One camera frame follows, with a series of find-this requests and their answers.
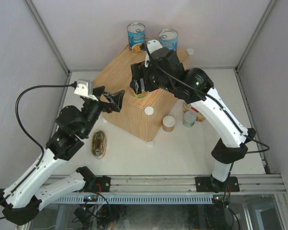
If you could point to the grey slotted cable duct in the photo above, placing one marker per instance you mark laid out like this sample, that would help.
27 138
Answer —
133 199

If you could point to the wooden cube counter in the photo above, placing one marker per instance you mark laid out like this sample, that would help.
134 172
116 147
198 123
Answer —
139 117

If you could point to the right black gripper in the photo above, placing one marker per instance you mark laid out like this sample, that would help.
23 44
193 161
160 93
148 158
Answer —
138 72

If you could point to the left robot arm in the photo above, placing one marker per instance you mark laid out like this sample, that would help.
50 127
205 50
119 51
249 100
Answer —
25 198

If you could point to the tan can white lid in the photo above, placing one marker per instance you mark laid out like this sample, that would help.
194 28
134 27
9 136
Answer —
168 123

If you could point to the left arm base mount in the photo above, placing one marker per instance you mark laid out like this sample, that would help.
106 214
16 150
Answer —
96 182

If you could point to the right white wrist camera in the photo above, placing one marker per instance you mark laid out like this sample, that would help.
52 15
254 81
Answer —
151 46

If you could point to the oval red sardine tin right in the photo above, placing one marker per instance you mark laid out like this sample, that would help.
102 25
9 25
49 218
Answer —
188 107

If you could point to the oval sardine tin left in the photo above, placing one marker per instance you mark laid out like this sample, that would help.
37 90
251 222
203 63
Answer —
99 144

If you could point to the yellow can white lid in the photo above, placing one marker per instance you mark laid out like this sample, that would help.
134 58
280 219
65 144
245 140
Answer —
138 96

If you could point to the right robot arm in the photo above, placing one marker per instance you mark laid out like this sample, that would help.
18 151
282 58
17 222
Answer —
198 90

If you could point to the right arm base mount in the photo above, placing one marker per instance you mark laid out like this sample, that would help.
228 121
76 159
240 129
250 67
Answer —
210 184

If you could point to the green can white lid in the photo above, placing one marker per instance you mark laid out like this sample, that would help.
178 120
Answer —
189 118

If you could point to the blue soup can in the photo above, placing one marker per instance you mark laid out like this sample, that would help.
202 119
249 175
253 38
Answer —
169 39
136 36

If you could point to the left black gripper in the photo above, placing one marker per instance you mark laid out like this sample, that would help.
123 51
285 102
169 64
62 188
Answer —
117 98

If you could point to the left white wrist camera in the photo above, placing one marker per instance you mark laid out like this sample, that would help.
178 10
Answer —
84 88

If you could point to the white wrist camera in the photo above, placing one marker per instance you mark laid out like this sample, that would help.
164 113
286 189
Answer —
84 88
151 46

